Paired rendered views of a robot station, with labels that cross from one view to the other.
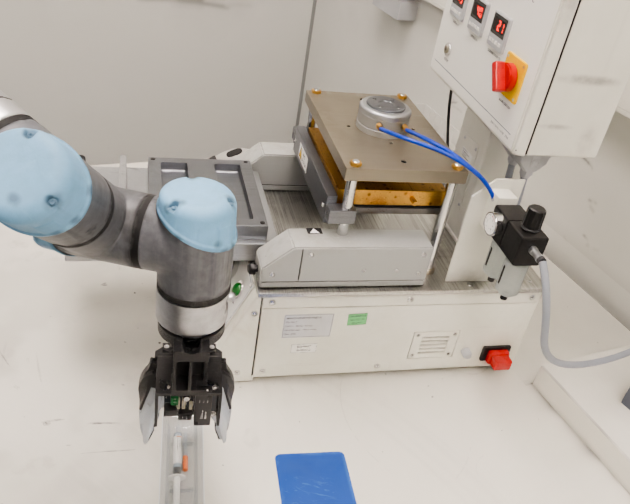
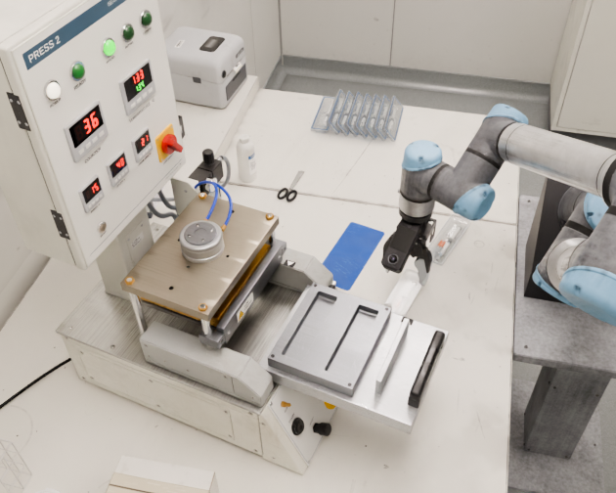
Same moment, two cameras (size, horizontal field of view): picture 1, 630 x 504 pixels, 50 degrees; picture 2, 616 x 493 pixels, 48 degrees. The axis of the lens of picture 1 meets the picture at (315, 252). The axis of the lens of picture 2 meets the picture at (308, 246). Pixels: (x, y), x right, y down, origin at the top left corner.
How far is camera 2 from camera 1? 1.72 m
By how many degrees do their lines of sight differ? 92
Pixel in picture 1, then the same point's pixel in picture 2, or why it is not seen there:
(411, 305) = not seen: hidden behind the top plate
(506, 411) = not seen: hidden behind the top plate
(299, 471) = (342, 279)
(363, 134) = (227, 244)
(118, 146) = not seen: outside the picture
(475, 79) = (139, 190)
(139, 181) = (366, 383)
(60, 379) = (446, 385)
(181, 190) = (431, 151)
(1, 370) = (482, 409)
